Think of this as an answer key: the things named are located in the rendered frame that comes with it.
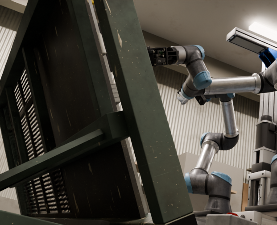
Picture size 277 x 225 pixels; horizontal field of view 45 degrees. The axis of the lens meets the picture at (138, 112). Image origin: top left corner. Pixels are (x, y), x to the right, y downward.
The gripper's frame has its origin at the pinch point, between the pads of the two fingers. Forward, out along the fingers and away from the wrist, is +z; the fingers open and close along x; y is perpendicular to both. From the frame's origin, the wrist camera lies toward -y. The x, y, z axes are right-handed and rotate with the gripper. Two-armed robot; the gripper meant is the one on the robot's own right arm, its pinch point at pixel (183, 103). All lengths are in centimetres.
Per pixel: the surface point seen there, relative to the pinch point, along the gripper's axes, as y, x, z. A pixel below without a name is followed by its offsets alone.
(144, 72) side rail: 9, 52, 62
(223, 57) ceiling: 18, -159, -346
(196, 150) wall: -33, -272, -252
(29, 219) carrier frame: 5, 39, 112
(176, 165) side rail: -15, 40, 74
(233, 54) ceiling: 8, -144, -345
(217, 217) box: -35, 26, 69
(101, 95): 17, 39, 68
